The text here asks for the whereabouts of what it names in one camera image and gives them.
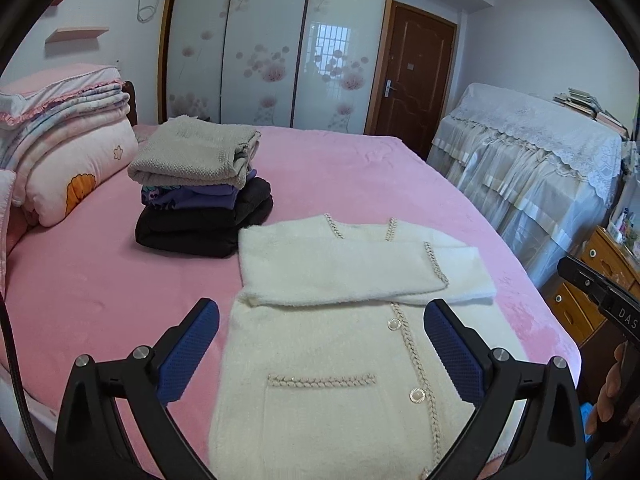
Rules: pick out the pink wall shelf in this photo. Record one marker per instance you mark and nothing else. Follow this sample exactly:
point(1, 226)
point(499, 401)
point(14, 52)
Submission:
point(75, 35)

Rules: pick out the pink frilled pillow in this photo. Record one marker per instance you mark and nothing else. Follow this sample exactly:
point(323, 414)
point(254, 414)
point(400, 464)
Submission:
point(45, 90)

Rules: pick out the person's right hand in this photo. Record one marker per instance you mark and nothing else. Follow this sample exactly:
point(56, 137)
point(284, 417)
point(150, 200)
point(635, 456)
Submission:
point(607, 390)

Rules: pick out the small pink cushion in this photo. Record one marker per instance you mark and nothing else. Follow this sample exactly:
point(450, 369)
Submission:
point(5, 220)

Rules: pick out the pink bed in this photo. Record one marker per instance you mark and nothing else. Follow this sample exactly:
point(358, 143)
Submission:
point(350, 170)

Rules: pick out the folded black garment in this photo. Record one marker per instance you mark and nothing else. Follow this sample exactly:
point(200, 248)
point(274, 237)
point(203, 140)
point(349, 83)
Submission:
point(190, 232)

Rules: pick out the group of small bottles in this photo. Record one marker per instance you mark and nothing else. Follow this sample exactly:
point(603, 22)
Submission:
point(627, 230)

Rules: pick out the brown wooden door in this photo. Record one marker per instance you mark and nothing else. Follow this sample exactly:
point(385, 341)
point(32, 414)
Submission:
point(415, 75)

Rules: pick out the folded purple garment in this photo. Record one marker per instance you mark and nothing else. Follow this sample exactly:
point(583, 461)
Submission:
point(195, 197)

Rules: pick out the floral sliding door wardrobe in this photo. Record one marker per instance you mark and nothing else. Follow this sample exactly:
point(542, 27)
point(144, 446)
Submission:
point(270, 45)

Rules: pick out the lace cloth covered furniture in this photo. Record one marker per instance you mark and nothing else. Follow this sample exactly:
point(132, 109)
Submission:
point(525, 170)

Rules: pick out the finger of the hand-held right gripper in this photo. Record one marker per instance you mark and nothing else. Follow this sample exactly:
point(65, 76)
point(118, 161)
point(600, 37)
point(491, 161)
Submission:
point(582, 275)

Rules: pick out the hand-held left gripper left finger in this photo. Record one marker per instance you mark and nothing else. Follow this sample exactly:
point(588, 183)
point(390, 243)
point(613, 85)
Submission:
point(187, 350)

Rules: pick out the stack of books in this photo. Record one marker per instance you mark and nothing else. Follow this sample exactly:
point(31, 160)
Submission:
point(585, 105)

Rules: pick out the wooden drawer cabinet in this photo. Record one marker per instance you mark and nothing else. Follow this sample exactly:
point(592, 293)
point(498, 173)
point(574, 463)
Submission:
point(575, 305)

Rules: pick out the folded beige knit sweater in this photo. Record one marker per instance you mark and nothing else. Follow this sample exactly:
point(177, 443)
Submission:
point(190, 155)

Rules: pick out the dark wooden headboard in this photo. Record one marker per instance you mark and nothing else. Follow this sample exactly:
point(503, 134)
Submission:
point(131, 105)

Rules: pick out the pink cartoon print quilt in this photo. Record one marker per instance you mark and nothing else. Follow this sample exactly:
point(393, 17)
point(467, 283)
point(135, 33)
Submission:
point(75, 170)

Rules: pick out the white fuzzy cardigan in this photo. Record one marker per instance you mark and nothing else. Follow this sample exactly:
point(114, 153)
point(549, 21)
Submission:
point(330, 360)

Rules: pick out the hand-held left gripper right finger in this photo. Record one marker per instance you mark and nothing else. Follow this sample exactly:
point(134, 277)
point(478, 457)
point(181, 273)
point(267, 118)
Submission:
point(455, 350)

